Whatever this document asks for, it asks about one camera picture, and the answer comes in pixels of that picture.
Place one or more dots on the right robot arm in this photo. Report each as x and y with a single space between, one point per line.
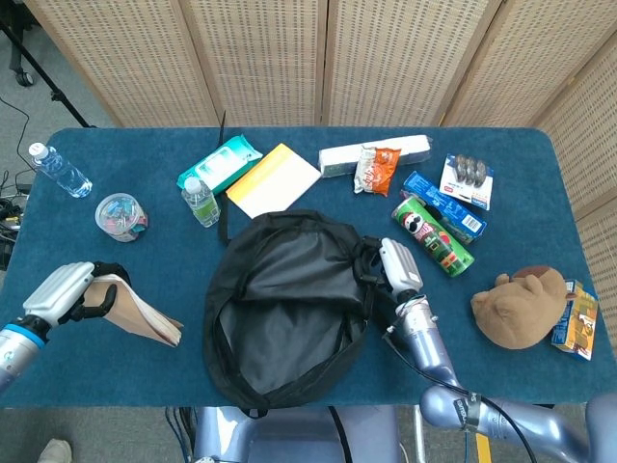
429 347

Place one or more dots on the white shoe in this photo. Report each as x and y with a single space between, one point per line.
54 452

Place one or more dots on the brown spiral notebook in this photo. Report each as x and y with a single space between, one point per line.
140 313

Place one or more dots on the blue-grey robot torso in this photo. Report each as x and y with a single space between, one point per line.
289 441

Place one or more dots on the long blue cardboard box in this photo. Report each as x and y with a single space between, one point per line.
458 212

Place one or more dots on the clear jar of binder clips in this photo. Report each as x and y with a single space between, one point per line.
120 217

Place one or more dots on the black backpack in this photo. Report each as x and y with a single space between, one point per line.
289 289

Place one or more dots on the yellow and white notepad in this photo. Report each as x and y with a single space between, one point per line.
275 181

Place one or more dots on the orange blue snack box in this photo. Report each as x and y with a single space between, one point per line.
581 323

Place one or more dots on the orange and white snack bag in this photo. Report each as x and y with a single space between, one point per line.
376 171

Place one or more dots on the clear water bottle blue label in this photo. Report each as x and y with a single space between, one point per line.
62 171

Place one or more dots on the green Pringles can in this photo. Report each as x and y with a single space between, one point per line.
431 238

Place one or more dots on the woven rattan folding screen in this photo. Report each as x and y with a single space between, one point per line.
270 58

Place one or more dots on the small water bottle green label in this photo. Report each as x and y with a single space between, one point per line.
202 202

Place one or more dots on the black office chair wheel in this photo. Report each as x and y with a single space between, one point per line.
23 77

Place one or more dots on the brown plush toy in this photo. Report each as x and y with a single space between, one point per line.
520 308

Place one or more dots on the black tripod stand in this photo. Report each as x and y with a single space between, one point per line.
43 79

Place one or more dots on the teal wet wipes pack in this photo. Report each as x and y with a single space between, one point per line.
219 164

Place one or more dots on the blue felt table cover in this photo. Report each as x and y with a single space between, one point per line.
120 366

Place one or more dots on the long white tissue pack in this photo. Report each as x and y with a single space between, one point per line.
337 156

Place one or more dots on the battery blister pack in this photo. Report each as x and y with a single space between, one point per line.
465 181

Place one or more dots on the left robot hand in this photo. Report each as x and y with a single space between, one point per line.
60 289

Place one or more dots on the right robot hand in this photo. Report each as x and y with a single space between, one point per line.
400 267

